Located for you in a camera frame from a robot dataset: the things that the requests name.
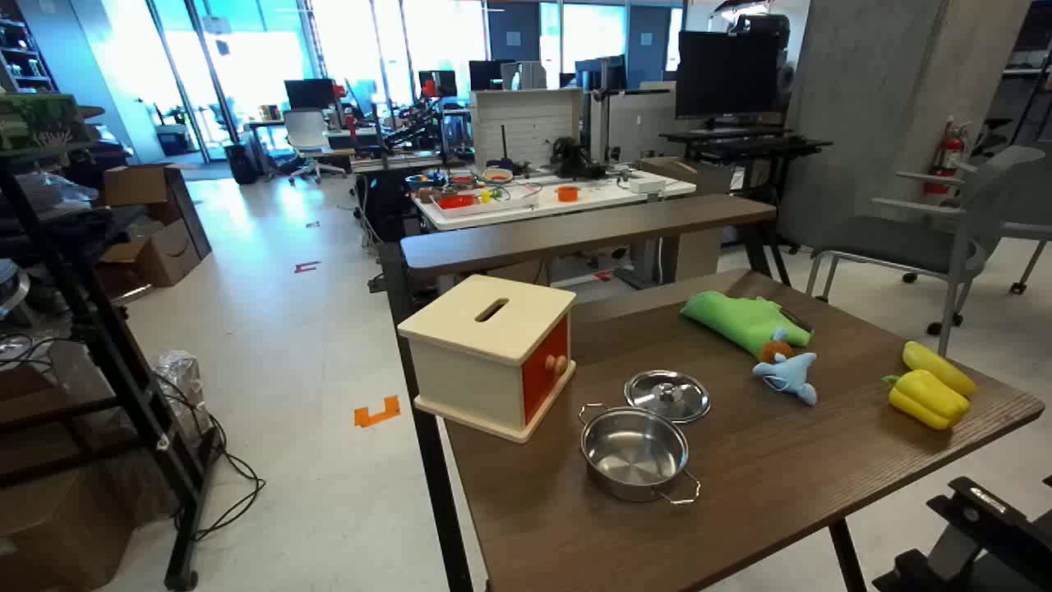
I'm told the small steel pot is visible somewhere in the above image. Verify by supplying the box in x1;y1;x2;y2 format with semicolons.
577;399;704;509

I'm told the white work table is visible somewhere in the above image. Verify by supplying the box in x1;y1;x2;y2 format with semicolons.
407;163;699;233

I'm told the red fire extinguisher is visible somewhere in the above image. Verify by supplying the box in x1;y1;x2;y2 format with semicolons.
922;115;973;203

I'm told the green cloth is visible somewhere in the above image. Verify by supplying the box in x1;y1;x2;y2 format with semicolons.
678;285;814;362

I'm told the black perforated mounting platform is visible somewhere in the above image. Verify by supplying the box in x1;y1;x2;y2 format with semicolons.
870;475;1052;592

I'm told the open cardboard box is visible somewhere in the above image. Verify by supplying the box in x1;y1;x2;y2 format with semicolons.
97;161;215;298

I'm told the white office chair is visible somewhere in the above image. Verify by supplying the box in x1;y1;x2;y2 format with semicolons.
282;107;350;183

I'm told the blue plush toy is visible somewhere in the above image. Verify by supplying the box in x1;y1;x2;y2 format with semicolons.
751;337;821;409

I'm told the grey armchair on castors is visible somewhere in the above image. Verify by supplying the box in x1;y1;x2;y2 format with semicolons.
805;143;1052;354

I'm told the black desktop machine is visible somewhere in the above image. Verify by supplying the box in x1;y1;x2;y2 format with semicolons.
547;136;601;182

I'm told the black metal shelf rack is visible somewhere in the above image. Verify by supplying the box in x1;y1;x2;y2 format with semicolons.
0;102;226;592

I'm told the red wooden block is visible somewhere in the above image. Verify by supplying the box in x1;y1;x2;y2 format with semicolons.
396;274;578;444

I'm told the black standing desk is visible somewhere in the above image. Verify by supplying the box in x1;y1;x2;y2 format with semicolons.
661;127;831;207

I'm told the large black monitor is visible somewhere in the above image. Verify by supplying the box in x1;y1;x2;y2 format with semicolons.
674;12;791;122

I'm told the yellow toy pepper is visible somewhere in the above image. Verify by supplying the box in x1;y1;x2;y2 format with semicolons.
880;366;973;435

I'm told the black floor cable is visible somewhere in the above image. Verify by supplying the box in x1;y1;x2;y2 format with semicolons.
183;424;271;539

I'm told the yellow toy banana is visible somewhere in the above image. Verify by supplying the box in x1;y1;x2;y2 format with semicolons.
899;337;981;401

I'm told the clear plastic bag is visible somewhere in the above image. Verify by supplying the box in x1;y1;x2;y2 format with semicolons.
150;347;210;428

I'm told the small black monitor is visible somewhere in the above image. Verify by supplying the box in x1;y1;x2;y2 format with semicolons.
282;77;340;111

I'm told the dark wooden bench table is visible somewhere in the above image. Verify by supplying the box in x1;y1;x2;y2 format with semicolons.
397;193;791;321

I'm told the round steel pot lid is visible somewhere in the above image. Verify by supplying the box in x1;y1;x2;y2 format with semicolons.
621;366;713;428

